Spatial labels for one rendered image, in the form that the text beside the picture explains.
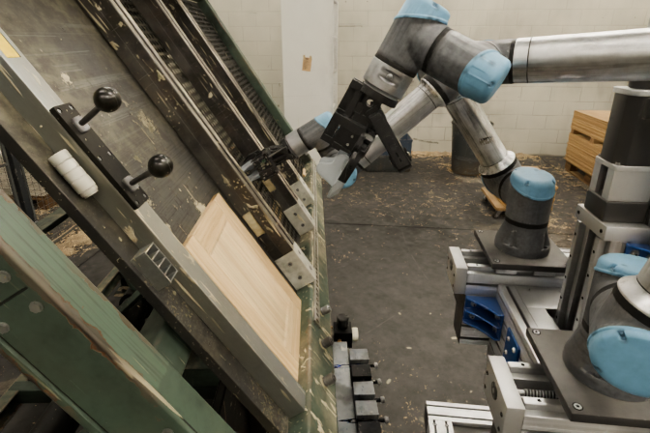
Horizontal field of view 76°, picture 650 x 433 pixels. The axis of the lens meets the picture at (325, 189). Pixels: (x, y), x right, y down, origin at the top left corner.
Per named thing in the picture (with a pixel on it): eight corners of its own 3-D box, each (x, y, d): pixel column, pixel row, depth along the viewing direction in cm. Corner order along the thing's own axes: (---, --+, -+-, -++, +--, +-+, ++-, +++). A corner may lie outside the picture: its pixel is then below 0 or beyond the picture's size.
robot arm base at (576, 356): (628, 344, 84) (640, 303, 81) (678, 406, 70) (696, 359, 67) (549, 338, 86) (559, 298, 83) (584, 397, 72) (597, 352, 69)
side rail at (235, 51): (296, 169, 263) (310, 160, 261) (188, 9, 230) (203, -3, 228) (297, 165, 271) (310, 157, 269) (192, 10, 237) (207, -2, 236)
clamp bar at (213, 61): (301, 211, 190) (346, 184, 186) (128, -38, 154) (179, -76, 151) (302, 202, 200) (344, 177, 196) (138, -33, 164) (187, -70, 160)
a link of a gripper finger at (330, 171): (306, 184, 77) (329, 142, 74) (334, 199, 78) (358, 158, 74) (303, 189, 74) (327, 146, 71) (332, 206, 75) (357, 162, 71)
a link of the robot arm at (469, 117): (511, 215, 127) (419, 66, 110) (489, 197, 141) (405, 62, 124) (546, 192, 126) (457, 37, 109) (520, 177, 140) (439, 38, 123)
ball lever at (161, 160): (125, 201, 71) (166, 178, 62) (109, 183, 69) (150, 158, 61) (141, 188, 73) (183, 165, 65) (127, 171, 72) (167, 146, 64)
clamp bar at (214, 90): (300, 238, 164) (352, 208, 160) (90, -53, 128) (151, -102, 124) (300, 227, 173) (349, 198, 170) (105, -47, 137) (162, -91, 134)
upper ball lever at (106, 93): (74, 142, 67) (111, 110, 59) (58, 123, 66) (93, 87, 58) (94, 131, 70) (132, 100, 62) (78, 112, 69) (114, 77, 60)
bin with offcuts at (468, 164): (491, 178, 517) (499, 126, 494) (449, 176, 522) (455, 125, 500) (482, 166, 565) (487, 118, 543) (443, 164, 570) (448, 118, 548)
